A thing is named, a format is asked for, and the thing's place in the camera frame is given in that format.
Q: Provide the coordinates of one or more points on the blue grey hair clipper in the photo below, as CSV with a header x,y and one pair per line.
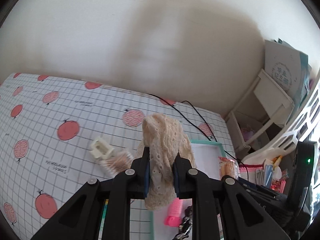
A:
x,y
263,176

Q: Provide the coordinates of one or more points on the bag of cotton swabs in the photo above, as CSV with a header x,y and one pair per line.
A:
x,y
116,164

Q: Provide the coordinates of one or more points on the brown snack packet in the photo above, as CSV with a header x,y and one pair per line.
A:
x,y
228,167

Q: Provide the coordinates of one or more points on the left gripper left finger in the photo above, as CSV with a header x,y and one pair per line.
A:
x,y
141,180

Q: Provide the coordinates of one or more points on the cream plastic hair claw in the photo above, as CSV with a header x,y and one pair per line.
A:
x,y
100,149

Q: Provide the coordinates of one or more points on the pink white crochet mat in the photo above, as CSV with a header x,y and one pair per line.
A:
x,y
247,172

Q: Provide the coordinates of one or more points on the memorial album box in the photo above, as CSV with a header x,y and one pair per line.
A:
x,y
289,68

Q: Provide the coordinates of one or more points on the teal shallow tray box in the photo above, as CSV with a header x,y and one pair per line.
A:
x,y
118,193

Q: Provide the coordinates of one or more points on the pink hair roller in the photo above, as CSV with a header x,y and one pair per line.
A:
x,y
173,218

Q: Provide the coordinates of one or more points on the white shelf unit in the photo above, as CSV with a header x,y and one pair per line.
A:
x,y
264,104

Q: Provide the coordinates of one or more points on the cream lace cloth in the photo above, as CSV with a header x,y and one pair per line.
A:
x,y
165,138

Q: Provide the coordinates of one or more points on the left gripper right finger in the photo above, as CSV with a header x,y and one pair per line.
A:
x,y
184,183

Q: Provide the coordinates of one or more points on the white slotted basket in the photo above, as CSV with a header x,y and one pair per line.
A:
x,y
296,130

